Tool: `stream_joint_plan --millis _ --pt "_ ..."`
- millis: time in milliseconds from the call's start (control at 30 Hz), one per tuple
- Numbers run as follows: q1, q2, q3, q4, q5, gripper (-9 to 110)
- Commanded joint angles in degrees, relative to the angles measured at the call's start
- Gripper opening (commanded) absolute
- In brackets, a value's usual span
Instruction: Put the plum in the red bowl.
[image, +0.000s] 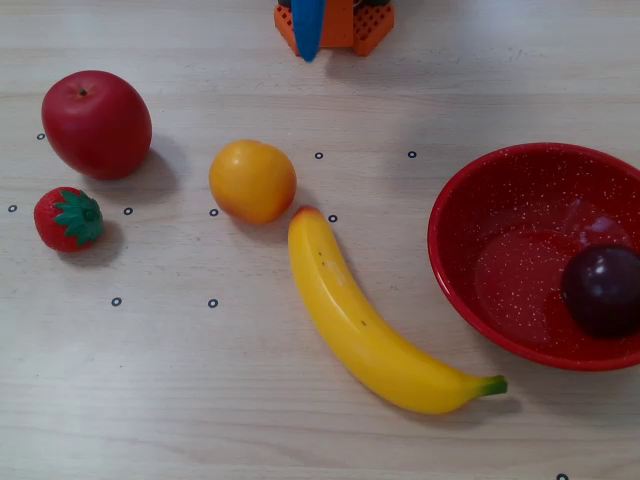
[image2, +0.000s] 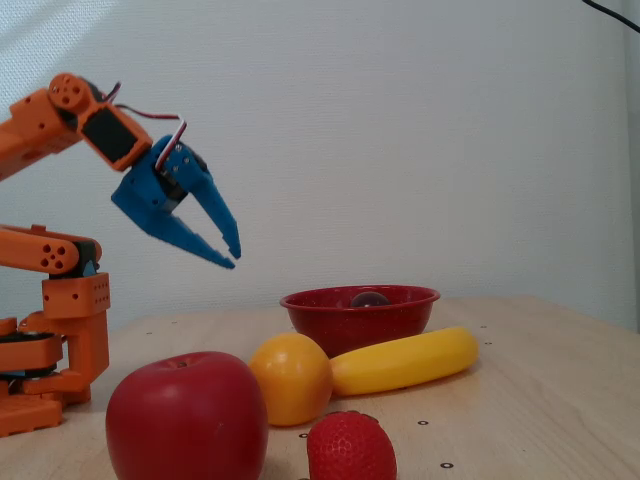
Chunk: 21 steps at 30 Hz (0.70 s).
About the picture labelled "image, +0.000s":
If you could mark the red speckled bowl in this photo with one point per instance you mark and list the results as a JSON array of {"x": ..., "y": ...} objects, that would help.
[{"x": 505, "y": 270}]

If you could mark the orange yellow peach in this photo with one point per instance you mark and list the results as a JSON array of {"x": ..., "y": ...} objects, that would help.
[{"x": 252, "y": 182}]

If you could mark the dark purple plum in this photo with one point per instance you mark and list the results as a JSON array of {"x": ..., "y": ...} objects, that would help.
[{"x": 605, "y": 292}]

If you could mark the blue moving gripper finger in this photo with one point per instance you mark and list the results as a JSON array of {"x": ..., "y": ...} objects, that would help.
[{"x": 308, "y": 27}]

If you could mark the red strawberry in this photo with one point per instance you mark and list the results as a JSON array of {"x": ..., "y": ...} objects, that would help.
[{"x": 55, "y": 225}]

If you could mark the yellow banana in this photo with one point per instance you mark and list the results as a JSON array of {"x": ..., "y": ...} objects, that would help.
[{"x": 360, "y": 325}]

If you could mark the red apple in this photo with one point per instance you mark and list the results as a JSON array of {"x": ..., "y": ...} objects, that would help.
[{"x": 97, "y": 125}]

